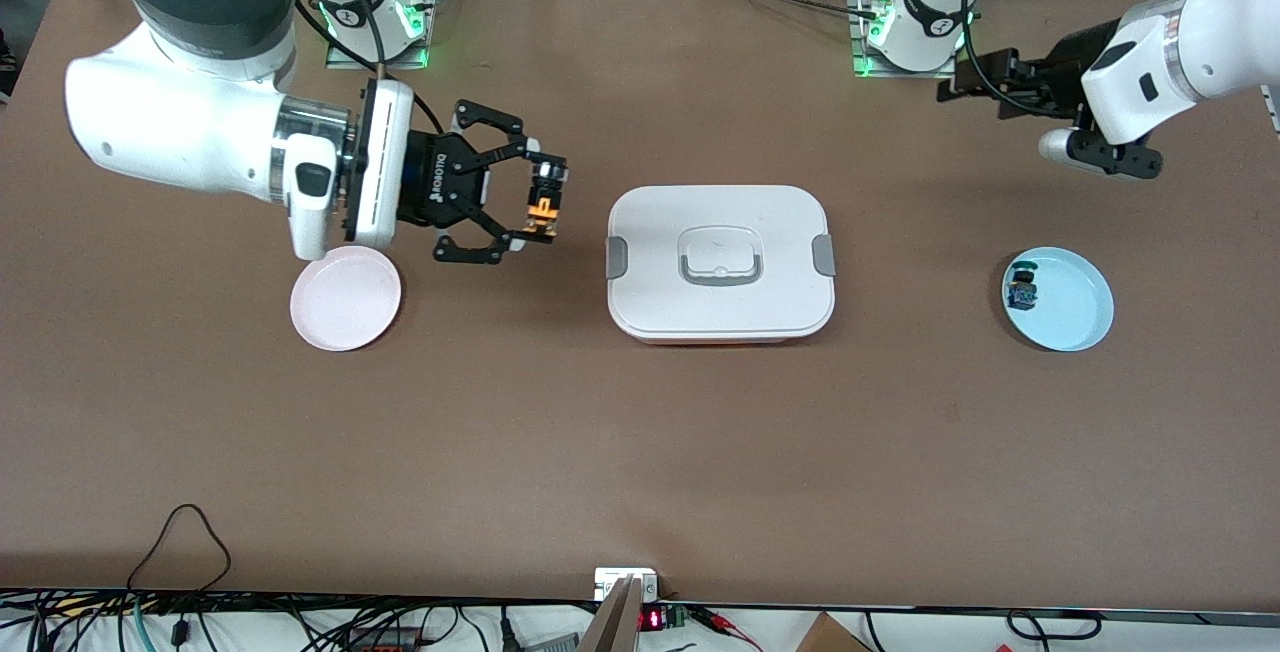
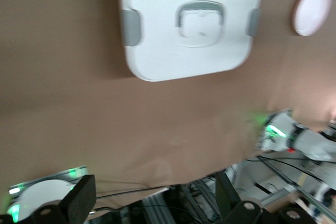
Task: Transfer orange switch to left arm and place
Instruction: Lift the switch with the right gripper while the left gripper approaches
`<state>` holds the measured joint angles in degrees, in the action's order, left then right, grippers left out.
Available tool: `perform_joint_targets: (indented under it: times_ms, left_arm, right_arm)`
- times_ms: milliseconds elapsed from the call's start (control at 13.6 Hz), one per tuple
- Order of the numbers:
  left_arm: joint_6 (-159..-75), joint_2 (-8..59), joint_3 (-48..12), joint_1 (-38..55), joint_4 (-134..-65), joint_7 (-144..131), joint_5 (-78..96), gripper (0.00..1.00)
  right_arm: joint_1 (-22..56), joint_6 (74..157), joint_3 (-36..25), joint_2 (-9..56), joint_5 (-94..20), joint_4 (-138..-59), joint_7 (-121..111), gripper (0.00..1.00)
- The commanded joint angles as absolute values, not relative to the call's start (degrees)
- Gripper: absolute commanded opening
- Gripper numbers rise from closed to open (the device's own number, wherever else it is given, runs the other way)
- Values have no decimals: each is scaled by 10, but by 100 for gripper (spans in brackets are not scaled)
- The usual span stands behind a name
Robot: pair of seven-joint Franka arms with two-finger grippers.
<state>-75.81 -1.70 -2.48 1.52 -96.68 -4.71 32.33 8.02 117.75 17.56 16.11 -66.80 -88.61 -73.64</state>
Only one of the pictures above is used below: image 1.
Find orange push-button switch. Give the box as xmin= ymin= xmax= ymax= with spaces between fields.
xmin=522 ymin=158 xmax=569 ymax=241

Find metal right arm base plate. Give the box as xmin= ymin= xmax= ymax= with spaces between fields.
xmin=325 ymin=0 xmax=439 ymax=70

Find thin black looped cable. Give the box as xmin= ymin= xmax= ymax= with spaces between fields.
xmin=126 ymin=503 xmax=234 ymax=595

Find blue push-button switch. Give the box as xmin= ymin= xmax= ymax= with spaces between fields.
xmin=1008 ymin=260 xmax=1042 ymax=312

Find pink round plate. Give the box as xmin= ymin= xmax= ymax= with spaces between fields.
xmin=290 ymin=246 xmax=403 ymax=352

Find brown cardboard piece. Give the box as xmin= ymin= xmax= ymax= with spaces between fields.
xmin=795 ymin=612 xmax=873 ymax=652

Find red test leads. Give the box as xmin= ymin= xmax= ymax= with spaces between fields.
xmin=690 ymin=607 xmax=763 ymax=652

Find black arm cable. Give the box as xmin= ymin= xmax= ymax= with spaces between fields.
xmin=958 ymin=0 xmax=1086 ymax=123
xmin=295 ymin=0 xmax=446 ymax=133

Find black flat-looped cable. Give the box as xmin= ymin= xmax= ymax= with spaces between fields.
xmin=1005 ymin=610 xmax=1103 ymax=643

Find light blue round plate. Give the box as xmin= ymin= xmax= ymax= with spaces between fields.
xmin=1002 ymin=246 xmax=1115 ymax=353

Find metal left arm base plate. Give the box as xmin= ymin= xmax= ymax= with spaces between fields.
xmin=848 ymin=0 xmax=959 ymax=80

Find white lunch box grey latches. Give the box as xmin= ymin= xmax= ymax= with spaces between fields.
xmin=605 ymin=184 xmax=836 ymax=346

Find grey metal bar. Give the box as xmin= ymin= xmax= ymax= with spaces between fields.
xmin=580 ymin=577 xmax=642 ymax=652

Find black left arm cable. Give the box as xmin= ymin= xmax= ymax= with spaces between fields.
xmin=958 ymin=0 xmax=1086 ymax=123

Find white socket box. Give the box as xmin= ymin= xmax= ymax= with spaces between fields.
xmin=594 ymin=567 xmax=661 ymax=601

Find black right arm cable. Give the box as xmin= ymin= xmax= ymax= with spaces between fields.
xmin=295 ymin=0 xmax=446 ymax=133

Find black power strip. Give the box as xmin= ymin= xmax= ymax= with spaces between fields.
xmin=345 ymin=627 xmax=426 ymax=652

